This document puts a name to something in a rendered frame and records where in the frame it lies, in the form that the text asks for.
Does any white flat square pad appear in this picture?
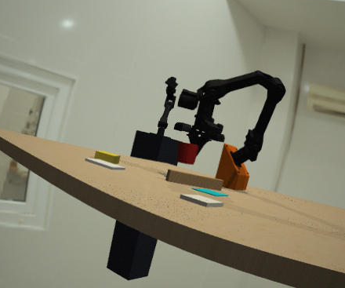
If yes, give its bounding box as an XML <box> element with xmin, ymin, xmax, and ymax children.
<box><xmin>85</xmin><ymin>158</ymin><xmax>125</xmax><ymax>170</ymax></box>

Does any yellow rectangular block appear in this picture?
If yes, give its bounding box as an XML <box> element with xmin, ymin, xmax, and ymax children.
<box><xmin>94</xmin><ymin>151</ymin><xmax>121</xmax><ymax>164</ymax></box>

